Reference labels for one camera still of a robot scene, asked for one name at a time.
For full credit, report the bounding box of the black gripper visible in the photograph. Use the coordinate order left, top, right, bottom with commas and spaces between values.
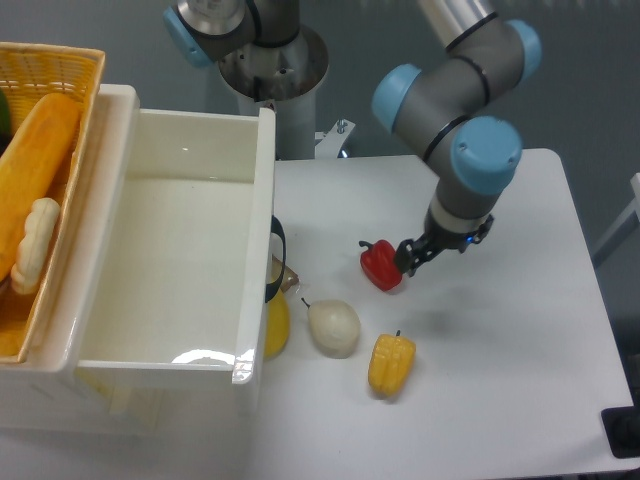
393, 213, 494, 277

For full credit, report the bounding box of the pale white pear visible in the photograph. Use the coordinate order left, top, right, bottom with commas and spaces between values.
301, 298, 361, 359

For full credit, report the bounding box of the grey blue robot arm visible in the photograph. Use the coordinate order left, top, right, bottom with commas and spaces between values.
163, 1, 542, 275

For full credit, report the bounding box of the red bell pepper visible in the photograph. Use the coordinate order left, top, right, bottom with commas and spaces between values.
358, 239, 402, 292

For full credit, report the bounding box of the yellow bell pepper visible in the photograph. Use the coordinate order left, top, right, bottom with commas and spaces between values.
367, 330, 416, 398

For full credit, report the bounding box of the yellow round fruit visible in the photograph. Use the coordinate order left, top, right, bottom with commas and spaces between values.
264, 290, 290, 358

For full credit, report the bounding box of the white plastic bin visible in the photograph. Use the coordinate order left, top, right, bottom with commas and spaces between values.
1, 85, 275, 435

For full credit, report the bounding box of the black device at corner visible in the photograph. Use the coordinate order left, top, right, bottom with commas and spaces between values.
601, 406, 639, 459

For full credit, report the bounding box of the orange bread loaf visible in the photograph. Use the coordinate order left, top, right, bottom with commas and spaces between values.
1, 93, 81, 278

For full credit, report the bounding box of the yellow wicker basket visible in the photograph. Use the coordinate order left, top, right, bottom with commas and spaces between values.
1, 42, 106, 364

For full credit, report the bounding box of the black bin handle strap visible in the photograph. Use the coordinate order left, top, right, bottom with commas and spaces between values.
263, 214, 288, 304

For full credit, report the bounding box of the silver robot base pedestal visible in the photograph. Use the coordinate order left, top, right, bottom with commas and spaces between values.
218, 25, 329, 160

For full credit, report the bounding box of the white frame at right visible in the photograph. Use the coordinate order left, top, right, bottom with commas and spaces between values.
591, 173, 639, 268

